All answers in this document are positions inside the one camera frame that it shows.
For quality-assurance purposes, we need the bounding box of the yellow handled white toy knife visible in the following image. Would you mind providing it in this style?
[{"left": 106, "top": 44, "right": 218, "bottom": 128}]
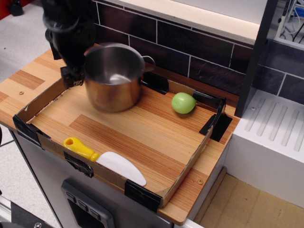
[{"left": 62, "top": 137, "right": 147, "bottom": 187}]

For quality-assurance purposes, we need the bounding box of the grey oven control panel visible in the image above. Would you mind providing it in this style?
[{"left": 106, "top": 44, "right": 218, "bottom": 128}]
[{"left": 61, "top": 180, "right": 115, "bottom": 228}]

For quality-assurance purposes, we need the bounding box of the white sink drainboard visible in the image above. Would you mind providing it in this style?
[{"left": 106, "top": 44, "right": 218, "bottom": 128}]
[{"left": 224, "top": 90, "right": 304, "bottom": 207}]

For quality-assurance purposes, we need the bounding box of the dark grey vertical post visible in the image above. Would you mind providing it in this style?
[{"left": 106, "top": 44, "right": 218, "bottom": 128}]
[{"left": 234, "top": 0, "right": 278, "bottom": 117}]

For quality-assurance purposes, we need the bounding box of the cardboard fence with black tape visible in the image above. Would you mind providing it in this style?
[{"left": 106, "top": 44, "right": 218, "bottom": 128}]
[{"left": 12, "top": 49, "right": 233, "bottom": 213}]

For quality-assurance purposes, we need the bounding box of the black object on floor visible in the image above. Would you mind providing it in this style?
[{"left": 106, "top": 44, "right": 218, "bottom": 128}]
[{"left": 7, "top": 0, "right": 24, "bottom": 17}]

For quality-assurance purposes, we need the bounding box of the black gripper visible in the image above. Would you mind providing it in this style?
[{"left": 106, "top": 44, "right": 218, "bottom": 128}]
[{"left": 42, "top": 0, "right": 95, "bottom": 88}]

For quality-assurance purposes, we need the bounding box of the green toy pear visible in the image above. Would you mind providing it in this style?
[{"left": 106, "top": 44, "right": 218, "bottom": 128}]
[{"left": 171, "top": 92, "right": 197, "bottom": 114}]

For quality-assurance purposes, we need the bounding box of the stainless steel pot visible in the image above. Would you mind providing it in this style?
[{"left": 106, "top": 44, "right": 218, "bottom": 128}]
[{"left": 84, "top": 43, "right": 155, "bottom": 113}]

